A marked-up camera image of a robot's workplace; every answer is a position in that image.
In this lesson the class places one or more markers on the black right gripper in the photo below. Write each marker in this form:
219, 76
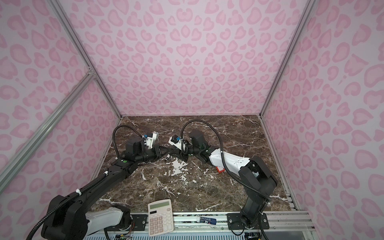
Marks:
177, 151

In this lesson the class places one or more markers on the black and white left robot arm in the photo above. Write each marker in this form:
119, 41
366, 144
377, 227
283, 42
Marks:
70, 218

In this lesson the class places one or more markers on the red padlock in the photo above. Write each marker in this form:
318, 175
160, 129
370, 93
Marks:
220, 169

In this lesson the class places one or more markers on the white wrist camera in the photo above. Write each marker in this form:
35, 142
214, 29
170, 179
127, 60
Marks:
177, 142
150, 139

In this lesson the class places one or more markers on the aluminium front rail frame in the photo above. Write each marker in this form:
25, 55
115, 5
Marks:
288, 225

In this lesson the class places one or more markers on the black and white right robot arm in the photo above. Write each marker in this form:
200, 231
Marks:
252, 173

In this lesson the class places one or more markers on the white desk calculator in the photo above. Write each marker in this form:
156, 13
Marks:
160, 217

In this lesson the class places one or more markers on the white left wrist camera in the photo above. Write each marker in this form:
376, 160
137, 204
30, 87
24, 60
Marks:
150, 139

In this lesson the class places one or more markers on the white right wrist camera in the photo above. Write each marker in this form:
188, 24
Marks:
177, 142

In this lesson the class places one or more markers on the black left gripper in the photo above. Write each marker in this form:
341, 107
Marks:
158, 153

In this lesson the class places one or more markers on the blue and white glue stick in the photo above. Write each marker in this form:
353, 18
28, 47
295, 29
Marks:
207, 220

